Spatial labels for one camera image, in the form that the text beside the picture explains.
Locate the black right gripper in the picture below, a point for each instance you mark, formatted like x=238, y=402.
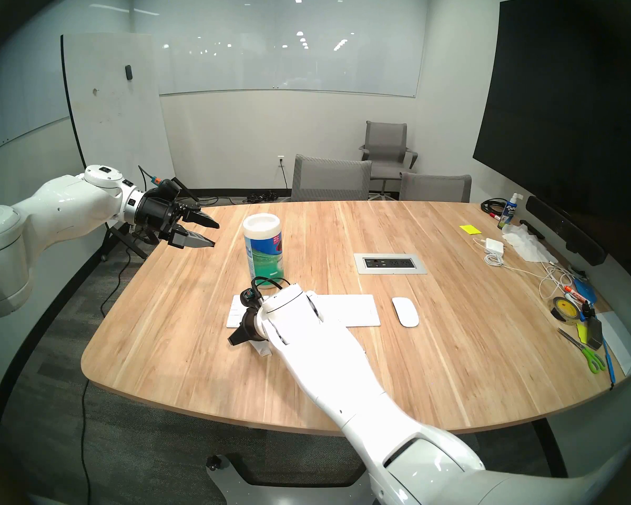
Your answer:
x=251, y=325

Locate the white slim keyboard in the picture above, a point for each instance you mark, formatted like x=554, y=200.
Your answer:
x=352, y=312

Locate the white power adapter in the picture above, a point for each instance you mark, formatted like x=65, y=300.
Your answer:
x=494, y=245

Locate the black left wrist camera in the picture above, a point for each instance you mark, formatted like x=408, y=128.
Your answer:
x=171, y=188

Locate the narrow grey mesh chair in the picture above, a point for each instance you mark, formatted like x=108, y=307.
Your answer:
x=436, y=188

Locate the black wall display screen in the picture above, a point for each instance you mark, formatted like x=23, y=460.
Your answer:
x=557, y=114

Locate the silver table base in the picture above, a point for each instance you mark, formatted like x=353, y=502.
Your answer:
x=273, y=488

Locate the white paper sheet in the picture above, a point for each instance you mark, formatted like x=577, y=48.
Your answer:
x=623, y=346

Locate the crumpled white tissue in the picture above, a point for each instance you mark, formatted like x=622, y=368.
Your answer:
x=531, y=246

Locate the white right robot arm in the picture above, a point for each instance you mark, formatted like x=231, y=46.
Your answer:
x=347, y=377

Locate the disinfecting wipes canister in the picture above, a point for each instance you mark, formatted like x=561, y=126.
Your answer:
x=263, y=256

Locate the blue pen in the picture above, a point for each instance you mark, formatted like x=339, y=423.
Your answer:
x=609, y=362

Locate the red and white marker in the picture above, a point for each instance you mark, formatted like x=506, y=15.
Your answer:
x=578, y=294

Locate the whiteboard cleaner spray bottle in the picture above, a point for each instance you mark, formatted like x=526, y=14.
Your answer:
x=509, y=214

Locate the white disinfecting wipe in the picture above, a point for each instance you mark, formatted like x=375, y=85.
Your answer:
x=263, y=350

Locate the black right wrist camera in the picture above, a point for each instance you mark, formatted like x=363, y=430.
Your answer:
x=248, y=298

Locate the large glass wall whiteboard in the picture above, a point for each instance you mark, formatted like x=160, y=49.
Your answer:
x=294, y=62

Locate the silver table outlet panel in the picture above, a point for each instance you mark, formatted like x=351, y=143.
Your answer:
x=389, y=263

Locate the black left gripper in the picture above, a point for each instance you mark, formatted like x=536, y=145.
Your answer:
x=155, y=217

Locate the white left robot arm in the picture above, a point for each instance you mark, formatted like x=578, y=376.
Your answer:
x=47, y=220

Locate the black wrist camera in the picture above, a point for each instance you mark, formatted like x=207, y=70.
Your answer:
x=248, y=298
x=171, y=188

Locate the scribbled side wall whiteboard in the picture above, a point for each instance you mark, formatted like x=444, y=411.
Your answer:
x=10, y=114

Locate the grey office chair with armrests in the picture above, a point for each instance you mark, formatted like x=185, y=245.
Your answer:
x=386, y=141

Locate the black video conference bar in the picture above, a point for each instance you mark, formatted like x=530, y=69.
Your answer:
x=568, y=230

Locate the blue plastic item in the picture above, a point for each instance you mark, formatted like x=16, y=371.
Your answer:
x=586, y=289

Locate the wide grey mesh chair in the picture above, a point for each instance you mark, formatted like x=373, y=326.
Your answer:
x=331, y=180

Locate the yellow sticky note pad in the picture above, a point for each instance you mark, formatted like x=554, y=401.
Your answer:
x=470, y=229

